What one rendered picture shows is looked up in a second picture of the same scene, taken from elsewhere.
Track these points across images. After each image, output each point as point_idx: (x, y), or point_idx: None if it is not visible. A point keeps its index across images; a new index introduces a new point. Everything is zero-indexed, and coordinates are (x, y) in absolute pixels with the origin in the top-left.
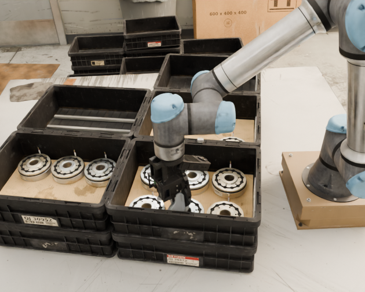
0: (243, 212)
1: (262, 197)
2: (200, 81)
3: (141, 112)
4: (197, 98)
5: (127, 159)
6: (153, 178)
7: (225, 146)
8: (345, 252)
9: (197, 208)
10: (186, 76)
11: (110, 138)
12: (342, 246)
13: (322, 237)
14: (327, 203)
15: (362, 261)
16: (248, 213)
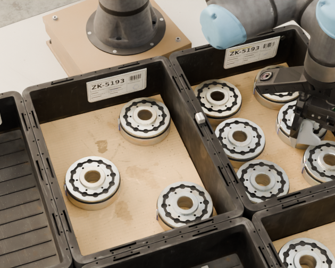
0: (263, 68)
1: None
2: (249, 6)
3: (172, 239)
4: (287, 1)
5: (300, 190)
6: None
7: (192, 89)
8: (194, 33)
9: (290, 110)
10: None
11: (271, 244)
12: (187, 36)
13: None
14: (171, 25)
15: (198, 20)
16: (247, 76)
